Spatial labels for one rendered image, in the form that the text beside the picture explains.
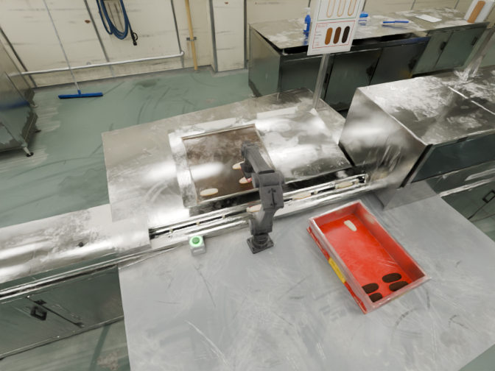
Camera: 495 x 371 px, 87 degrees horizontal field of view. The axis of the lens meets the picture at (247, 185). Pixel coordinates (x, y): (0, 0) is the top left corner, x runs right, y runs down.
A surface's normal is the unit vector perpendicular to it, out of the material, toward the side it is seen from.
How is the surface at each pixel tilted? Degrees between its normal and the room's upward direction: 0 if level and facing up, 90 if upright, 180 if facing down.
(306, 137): 10
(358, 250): 0
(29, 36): 87
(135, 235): 0
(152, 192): 0
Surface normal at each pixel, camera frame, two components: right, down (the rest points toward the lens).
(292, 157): 0.06, -0.53
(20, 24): 0.29, 0.75
